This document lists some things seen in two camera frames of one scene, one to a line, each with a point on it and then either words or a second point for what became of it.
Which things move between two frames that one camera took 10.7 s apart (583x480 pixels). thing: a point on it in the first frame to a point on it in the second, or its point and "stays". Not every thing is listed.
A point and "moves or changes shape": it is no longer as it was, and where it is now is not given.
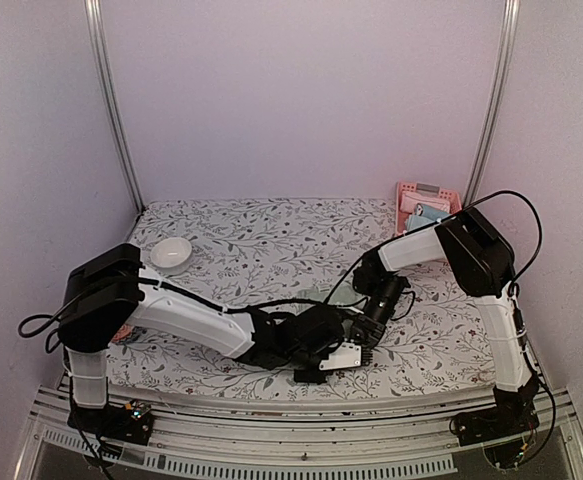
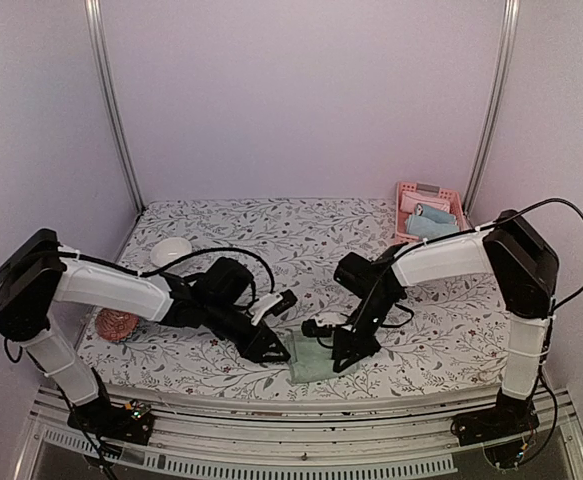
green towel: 344,294 moves or changes shape
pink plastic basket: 435,191 stays
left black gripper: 310,378 to 260,344
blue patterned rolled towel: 430,212 stays
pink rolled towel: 409,201 stays
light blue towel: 428,215 stays
